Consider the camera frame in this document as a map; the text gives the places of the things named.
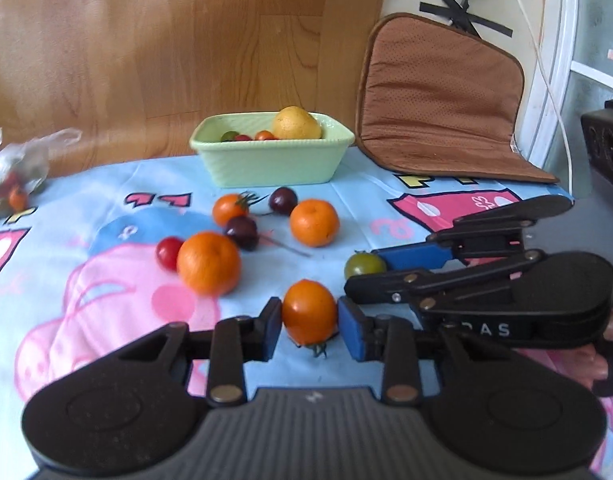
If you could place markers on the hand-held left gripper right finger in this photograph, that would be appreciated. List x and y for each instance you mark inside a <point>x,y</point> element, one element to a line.
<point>350,332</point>

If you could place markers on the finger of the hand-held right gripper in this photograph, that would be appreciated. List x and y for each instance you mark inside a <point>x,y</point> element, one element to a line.
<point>411,257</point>
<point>386,287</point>

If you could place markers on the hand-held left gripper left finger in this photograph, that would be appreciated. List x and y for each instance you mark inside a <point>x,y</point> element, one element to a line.
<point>272,329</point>

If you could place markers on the orange tomato with stem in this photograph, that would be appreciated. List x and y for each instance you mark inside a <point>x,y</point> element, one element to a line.
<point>309,314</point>
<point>227,210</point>

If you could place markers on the large orange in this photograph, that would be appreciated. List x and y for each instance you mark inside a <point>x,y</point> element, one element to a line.
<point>208,263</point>

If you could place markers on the small orange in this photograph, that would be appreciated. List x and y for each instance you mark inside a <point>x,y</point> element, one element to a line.
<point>314,223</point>

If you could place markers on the light green rectangular bowl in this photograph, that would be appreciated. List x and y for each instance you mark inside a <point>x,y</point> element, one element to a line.
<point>271,165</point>

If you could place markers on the person's right hand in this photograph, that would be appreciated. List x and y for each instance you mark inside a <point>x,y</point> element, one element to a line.
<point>589,362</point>

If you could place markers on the thin brown stem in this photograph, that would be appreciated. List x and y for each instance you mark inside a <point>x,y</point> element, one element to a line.
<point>289,248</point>

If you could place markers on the dark purple tomato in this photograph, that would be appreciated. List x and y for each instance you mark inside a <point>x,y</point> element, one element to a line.
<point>283,200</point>
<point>242,233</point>

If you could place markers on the red cherry tomato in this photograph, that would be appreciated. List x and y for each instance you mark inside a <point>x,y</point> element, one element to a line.
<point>168,253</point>

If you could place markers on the brown seat cushion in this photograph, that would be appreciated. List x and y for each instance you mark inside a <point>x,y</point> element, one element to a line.
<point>436,95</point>

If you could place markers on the yellow lemon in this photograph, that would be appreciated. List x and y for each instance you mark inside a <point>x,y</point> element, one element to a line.
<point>295,123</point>

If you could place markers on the black speaker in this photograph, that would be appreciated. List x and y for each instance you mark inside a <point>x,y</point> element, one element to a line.
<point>606,135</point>

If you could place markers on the small orange tomato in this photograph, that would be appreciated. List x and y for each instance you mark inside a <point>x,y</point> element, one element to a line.
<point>265,135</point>

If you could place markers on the small red tomato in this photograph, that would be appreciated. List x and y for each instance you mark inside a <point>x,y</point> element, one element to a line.
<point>244,137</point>

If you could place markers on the small green tomato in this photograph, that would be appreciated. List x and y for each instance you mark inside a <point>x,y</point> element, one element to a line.
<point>230,136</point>

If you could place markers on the cartoon pig printed blanket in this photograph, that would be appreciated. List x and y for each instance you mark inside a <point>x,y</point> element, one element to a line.
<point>86,185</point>

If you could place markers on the black tape cross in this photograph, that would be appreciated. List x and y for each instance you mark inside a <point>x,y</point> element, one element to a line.
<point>461,12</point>

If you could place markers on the small orange fruit in bag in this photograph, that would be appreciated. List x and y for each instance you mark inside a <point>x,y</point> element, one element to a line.
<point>17,199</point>

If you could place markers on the clear plastic bag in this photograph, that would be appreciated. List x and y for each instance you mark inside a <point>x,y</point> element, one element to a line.
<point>34,155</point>

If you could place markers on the wood pattern sheet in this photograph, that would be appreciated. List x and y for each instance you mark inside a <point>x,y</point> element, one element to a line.
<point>186,35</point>

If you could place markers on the white window frame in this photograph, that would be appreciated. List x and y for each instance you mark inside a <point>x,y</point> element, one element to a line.
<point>566,35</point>

